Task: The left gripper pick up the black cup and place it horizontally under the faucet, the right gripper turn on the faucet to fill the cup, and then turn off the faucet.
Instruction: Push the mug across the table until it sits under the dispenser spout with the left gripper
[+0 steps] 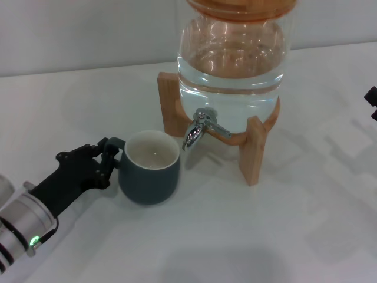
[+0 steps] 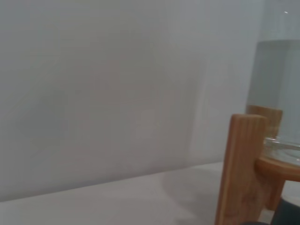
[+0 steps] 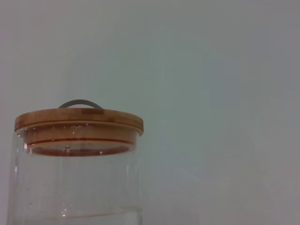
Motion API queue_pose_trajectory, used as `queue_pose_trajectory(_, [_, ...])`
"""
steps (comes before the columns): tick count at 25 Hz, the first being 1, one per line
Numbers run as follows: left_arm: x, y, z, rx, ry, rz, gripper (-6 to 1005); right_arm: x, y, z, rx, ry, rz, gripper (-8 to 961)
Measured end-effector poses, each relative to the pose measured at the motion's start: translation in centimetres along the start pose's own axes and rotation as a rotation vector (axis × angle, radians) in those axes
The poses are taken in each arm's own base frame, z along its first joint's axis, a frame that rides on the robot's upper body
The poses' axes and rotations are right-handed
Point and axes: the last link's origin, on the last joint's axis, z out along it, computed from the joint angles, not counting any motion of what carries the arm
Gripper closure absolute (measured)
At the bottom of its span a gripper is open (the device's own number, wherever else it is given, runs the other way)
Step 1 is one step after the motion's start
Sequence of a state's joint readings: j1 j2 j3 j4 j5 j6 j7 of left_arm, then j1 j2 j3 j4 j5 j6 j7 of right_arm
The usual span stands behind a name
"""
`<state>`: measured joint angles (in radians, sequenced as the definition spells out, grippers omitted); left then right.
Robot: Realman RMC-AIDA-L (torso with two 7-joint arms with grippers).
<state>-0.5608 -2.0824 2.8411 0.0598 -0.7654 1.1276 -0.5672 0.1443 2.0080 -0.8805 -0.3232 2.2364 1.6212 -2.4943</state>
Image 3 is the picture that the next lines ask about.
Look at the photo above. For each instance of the wooden jar lid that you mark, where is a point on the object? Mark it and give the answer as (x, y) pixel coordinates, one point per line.
(77, 117)

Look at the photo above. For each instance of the glass water dispenser jar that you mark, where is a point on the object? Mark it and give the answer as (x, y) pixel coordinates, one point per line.
(70, 187)

